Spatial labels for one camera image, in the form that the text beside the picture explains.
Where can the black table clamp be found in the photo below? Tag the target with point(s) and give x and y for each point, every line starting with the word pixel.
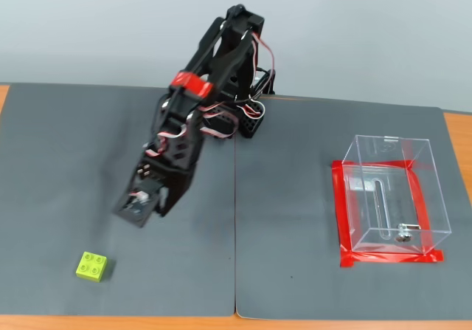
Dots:
pixel 269 86

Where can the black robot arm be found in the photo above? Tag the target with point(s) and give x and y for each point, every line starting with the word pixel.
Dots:
pixel 236 53

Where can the red tape band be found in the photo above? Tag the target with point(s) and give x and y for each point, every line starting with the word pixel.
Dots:
pixel 195 84

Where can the metal box latch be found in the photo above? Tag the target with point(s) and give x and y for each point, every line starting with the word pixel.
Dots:
pixel 405 232

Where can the grey foam mat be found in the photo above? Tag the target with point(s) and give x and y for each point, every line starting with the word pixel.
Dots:
pixel 295 215
pixel 73 160

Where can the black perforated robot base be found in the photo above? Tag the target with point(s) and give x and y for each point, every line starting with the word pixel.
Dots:
pixel 250 127

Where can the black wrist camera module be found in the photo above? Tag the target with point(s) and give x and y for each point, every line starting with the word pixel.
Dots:
pixel 136 208

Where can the transparent acrylic box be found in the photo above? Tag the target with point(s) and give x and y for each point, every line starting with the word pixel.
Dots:
pixel 402 204

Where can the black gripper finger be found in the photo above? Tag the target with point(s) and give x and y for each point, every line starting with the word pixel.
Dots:
pixel 177 193

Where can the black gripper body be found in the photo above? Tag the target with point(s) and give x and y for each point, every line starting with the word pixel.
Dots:
pixel 137 201

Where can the green lego block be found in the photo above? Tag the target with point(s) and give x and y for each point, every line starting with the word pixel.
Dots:
pixel 91 267

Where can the red tape strip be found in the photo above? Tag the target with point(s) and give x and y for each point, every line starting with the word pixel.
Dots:
pixel 341 212
pixel 420 204
pixel 368 163
pixel 387 259

